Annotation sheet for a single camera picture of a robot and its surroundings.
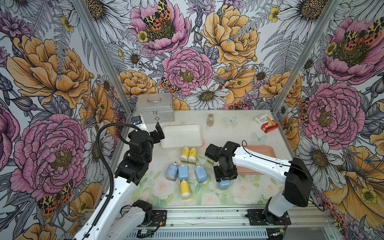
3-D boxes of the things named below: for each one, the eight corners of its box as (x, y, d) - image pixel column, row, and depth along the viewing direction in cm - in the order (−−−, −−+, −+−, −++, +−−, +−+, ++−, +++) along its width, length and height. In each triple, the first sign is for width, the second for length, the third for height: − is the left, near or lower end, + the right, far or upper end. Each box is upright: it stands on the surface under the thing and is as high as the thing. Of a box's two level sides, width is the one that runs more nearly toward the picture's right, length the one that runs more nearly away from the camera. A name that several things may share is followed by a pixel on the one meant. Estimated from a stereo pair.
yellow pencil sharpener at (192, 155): (188, 164, 94) (188, 158, 88) (190, 153, 99) (190, 146, 93) (195, 165, 94) (195, 159, 88) (197, 153, 99) (197, 147, 93)
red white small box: (265, 133, 110) (267, 130, 107) (252, 120, 118) (254, 116, 115) (277, 129, 113) (279, 125, 110) (264, 116, 121) (266, 112, 118)
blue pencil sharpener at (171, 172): (167, 181, 87) (165, 176, 81) (169, 167, 93) (167, 161, 87) (177, 181, 87) (176, 176, 81) (178, 167, 93) (177, 161, 87)
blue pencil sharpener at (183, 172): (178, 182, 87) (177, 177, 82) (179, 169, 92) (178, 164, 87) (189, 182, 87) (188, 177, 82) (189, 169, 92) (189, 164, 87)
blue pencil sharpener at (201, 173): (198, 183, 87) (198, 178, 81) (194, 172, 91) (194, 167, 85) (206, 180, 88) (207, 175, 82) (202, 169, 92) (203, 164, 86)
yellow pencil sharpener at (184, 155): (181, 163, 94) (180, 157, 89) (183, 151, 100) (182, 145, 94) (187, 164, 94) (187, 158, 88) (189, 152, 99) (189, 146, 94)
